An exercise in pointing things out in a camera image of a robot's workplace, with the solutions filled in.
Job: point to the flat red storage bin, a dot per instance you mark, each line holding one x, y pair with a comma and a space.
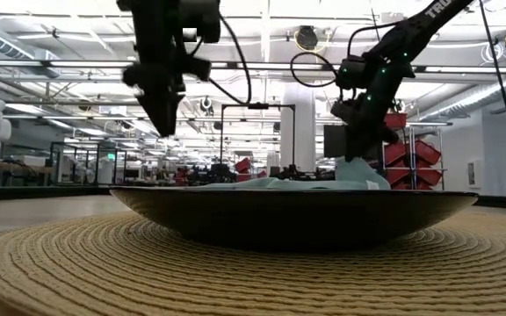
398, 120

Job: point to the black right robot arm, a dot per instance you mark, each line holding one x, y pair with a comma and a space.
415, 26

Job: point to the round woven straw placemat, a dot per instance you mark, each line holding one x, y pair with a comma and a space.
253, 285

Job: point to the patterned ceramic plate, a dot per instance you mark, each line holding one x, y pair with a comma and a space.
292, 219

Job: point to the dark background workbench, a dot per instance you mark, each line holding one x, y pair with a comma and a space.
292, 172

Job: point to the light blue cloth napkin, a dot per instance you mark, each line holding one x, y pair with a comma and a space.
358, 175

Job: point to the small red background bin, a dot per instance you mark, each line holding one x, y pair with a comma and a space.
243, 166

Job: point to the white building column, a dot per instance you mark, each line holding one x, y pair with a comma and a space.
303, 131

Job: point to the dark background machinery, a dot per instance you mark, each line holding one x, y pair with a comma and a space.
220, 171

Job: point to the round ceiling fixture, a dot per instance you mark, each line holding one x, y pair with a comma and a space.
206, 104

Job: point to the black cell frame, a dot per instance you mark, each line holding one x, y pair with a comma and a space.
52, 164

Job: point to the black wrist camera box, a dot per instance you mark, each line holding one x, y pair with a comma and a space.
343, 110
207, 17

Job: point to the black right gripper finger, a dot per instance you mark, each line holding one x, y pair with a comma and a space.
354, 147
372, 149

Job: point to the black monitor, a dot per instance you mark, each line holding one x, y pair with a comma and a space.
333, 142

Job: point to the black slanted pole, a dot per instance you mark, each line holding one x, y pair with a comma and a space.
502, 88

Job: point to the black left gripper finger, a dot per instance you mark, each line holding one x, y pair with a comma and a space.
154, 109
171, 107

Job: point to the white wall box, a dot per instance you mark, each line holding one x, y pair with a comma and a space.
477, 171

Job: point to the metal storage rack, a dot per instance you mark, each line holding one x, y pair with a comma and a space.
412, 149

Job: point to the tilted red storage bin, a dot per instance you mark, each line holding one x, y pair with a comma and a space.
426, 152
398, 175
399, 154
428, 175

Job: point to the long ceiling light bar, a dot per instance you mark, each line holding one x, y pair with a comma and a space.
90, 64

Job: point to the wooden background desk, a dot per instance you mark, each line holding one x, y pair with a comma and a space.
16, 169

